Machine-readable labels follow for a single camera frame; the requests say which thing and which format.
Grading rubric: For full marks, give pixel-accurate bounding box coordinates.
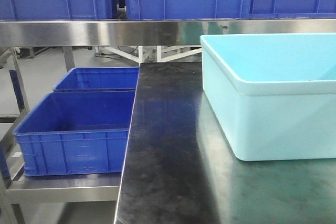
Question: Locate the far blue crate lower shelf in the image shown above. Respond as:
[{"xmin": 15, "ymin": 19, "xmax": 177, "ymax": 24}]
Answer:
[{"xmin": 53, "ymin": 67, "xmax": 140, "ymax": 92}]

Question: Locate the blue crate shelf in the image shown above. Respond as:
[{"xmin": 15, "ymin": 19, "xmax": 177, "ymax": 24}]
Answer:
[
  {"xmin": 53, "ymin": 67, "xmax": 140, "ymax": 92},
  {"xmin": 13, "ymin": 91, "xmax": 135, "ymax": 177}
]

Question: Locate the near blue crate lower shelf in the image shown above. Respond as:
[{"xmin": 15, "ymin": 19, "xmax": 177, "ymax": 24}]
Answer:
[{"xmin": 13, "ymin": 91, "xmax": 135, "ymax": 177}]

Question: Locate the stainless steel shelf rack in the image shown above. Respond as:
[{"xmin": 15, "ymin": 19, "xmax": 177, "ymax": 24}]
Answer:
[{"xmin": 1, "ymin": 18, "xmax": 335, "ymax": 223}]

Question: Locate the light blue plastic tub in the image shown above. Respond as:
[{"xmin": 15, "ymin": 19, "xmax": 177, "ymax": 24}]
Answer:
[{"xmin": 201, "ymin": 33, "xmax": 335, "ymax": 161}]

